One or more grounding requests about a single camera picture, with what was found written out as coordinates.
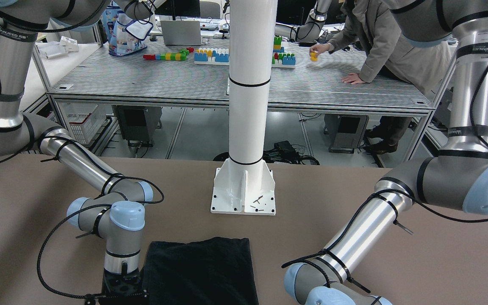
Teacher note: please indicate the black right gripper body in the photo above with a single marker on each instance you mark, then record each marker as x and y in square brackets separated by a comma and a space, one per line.
[107, 283]

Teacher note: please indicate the black printed t-shirt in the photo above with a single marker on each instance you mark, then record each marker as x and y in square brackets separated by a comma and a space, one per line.
[217, 271]

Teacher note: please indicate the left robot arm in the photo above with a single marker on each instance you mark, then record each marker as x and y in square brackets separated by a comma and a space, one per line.
[457, 178]

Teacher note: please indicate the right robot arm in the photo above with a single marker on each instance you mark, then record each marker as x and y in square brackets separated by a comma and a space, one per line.
[57, 148]

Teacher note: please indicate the brown table mat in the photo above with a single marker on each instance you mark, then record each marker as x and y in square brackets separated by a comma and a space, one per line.
[160, 237]

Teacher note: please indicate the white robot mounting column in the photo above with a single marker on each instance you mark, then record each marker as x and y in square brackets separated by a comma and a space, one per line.
[244, 184]

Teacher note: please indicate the white plastic basket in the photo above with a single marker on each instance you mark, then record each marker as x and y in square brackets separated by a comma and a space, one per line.
[84, 120]

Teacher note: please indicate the colourful toy block set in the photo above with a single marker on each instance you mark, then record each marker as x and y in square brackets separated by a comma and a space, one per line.
[220, 56]

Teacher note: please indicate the blue white printed bag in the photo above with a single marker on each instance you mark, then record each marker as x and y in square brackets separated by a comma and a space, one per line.
[125, 35]

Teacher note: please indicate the silver laptop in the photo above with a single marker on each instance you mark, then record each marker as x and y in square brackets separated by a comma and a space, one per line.
[181, 33]

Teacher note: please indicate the standing person grey coat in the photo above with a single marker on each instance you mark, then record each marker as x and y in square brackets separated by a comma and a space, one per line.
[388, 52]

